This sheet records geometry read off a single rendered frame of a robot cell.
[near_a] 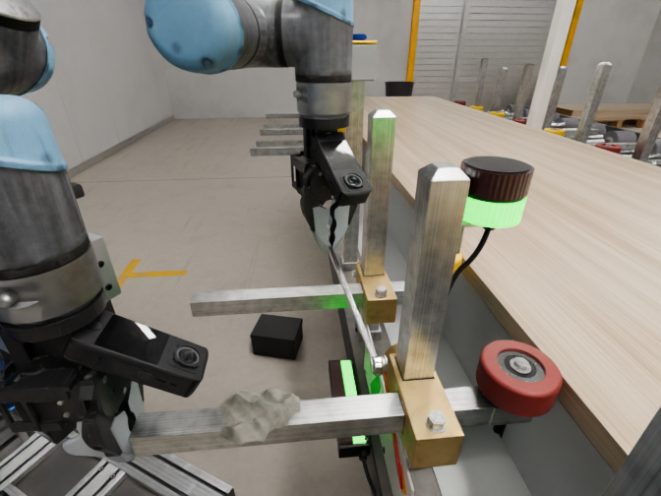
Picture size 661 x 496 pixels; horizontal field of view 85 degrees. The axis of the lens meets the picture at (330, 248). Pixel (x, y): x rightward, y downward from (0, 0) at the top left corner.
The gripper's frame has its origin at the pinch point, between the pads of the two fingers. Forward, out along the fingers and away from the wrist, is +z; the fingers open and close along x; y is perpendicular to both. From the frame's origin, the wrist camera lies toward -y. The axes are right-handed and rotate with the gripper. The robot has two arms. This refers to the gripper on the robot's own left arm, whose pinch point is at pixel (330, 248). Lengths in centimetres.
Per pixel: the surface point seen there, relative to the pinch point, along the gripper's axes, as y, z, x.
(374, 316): -6.9, 10.6, -4.7
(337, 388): -8.5, 22.2, 2.7
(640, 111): 324, 65, -760
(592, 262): -18.9, 2.3, -38.3
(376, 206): -0.4, -6.0, -8.0
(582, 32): 495, -60, -799
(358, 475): 10, 92, -15
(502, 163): -24.2, -19.2, -5.1
